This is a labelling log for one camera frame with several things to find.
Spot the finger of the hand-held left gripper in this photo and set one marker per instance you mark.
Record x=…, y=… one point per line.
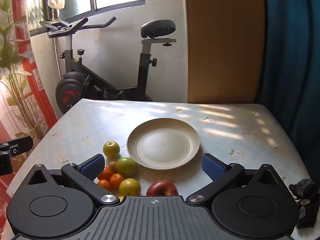
x=21, y=145
x=5, y=165

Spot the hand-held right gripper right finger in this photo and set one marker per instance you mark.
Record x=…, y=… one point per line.
x=212, y=166

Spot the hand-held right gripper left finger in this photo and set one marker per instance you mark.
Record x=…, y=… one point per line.
x=93, y=166

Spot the tangerine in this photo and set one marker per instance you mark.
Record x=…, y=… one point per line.
x=107, y=173
x=116, y=180
x=104, y=184

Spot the brown longan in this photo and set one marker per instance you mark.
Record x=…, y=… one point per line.
x=112, y=165

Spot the large yellow-green apple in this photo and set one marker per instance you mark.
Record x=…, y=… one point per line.
x=111, y=149

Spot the bright green apple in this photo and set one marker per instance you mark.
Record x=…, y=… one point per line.
x=126, y=166

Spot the yellowish green round fruit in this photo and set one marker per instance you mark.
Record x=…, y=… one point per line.
x=129, y=187

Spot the yellow lemon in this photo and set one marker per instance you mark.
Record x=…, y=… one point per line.
x=121, y=198

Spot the beige round plate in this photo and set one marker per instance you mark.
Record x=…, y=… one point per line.
x=162, y=145

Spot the dark red apple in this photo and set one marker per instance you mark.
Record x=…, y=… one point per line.
x=162, y=188

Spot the floral tablecloth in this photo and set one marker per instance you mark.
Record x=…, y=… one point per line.
x=225, y=135

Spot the black exercise bike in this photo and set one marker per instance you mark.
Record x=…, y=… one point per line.
x=75, y=80

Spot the floral leaf curtain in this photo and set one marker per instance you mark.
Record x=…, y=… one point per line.
x=12, y=55

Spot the black dotted glove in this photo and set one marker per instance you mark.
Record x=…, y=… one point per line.
x=303, y=190

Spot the wooden board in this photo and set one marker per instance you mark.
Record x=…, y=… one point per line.
x=225, y=42

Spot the dark blue curtain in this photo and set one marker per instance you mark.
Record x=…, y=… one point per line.
x=292, y=55

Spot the white wrapped ornament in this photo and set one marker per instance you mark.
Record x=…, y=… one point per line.
x=56, y=1

